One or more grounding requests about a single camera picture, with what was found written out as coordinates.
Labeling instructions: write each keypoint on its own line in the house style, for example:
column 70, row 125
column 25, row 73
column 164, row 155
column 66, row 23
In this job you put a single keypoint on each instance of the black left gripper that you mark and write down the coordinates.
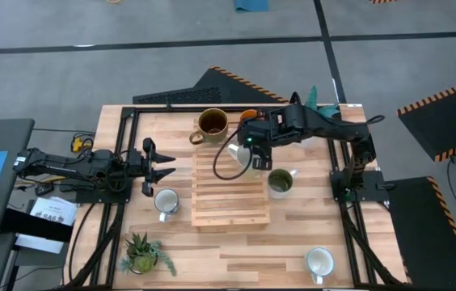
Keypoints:
column 148, row 189

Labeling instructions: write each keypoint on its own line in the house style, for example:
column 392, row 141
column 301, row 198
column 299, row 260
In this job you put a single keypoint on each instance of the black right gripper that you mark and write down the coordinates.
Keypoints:
column 278, row 125

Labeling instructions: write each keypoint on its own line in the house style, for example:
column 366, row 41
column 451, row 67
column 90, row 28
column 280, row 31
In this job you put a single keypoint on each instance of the grey-green leaf pattern mug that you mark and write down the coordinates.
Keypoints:
column 279, row 182

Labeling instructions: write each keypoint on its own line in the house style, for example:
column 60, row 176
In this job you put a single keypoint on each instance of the blue floral white mug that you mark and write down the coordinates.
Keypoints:
column 166, row 201

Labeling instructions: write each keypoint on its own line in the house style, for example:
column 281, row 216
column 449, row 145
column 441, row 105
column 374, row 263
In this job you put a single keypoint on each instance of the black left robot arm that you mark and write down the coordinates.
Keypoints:
column 70, row 163

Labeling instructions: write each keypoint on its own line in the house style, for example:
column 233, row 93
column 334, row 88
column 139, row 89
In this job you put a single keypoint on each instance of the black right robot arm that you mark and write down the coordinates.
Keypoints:
column 325, row 123

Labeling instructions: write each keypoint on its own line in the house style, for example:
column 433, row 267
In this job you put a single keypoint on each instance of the orange cup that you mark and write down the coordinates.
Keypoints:
column 249, row 115

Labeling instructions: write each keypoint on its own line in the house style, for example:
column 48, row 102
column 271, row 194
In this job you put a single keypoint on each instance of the wooden slatted rack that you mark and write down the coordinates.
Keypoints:
column 230, row 202

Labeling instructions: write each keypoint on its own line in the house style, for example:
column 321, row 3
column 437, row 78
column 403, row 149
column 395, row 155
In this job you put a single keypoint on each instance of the olive green glazed mug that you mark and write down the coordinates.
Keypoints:
column 213, row 121

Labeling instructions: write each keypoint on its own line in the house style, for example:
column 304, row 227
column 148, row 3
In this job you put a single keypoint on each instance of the small succulent plant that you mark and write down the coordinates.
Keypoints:
column 143, row 254

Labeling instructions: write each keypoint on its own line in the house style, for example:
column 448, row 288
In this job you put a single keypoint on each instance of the printed paper sheet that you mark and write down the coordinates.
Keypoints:
column 54, row 210

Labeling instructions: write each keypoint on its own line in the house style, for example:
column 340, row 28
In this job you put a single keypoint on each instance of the plain white mug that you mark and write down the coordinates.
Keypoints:
column 319, row 262

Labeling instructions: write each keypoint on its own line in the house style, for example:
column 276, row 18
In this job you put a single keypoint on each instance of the blank white paper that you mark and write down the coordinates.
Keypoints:
column 38, row 243

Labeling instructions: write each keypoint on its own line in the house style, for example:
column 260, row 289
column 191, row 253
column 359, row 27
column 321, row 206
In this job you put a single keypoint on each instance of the blue floor mat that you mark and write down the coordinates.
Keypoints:
column 251, row 5

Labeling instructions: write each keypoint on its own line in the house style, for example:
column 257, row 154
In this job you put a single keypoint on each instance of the grey desk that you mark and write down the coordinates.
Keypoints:
column 5, row 133

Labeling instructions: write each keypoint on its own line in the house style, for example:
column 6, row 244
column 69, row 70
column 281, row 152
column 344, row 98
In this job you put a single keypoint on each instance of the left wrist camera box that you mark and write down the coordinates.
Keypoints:
column 135, row 161

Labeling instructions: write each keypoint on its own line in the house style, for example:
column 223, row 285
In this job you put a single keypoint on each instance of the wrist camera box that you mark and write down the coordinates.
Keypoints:
column 248, row 131
column 135, row 161

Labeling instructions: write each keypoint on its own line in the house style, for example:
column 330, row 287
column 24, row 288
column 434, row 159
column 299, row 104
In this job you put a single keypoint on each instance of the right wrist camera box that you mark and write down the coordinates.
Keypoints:
column 248, row 131

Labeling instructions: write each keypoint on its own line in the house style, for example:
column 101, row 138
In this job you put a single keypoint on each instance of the black metal table frame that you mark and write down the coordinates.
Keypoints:
column 151, row 109

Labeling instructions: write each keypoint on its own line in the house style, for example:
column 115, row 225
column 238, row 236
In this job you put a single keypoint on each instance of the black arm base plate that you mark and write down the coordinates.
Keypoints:
column 102, row 196
column 373, row 186

